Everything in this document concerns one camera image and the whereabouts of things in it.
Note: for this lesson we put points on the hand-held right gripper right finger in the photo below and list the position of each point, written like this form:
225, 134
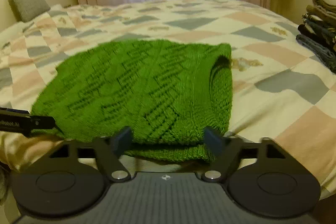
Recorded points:
214, 142

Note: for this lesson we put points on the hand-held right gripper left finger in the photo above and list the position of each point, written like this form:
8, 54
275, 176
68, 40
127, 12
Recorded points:
123, 138

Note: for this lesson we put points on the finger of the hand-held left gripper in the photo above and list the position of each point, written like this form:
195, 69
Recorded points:
44, 120
18, 110

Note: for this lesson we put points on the green knitted sweater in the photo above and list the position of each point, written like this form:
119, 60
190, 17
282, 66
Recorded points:
131, 82

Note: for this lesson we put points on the diamond patterned quilt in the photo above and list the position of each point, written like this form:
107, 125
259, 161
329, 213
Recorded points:
275, 61

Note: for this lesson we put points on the grey square pillow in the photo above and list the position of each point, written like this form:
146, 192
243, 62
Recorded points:
29, 2

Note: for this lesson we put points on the blue denim folded garment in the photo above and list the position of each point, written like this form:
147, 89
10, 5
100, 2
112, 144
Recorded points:
317, 53

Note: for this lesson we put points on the dark patterned folded garment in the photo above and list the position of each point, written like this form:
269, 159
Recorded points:
320, 35

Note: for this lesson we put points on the striped folded garment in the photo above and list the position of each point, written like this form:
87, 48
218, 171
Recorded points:
315, 20

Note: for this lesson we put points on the khaki folded garment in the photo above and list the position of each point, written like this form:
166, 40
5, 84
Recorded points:
325, 3

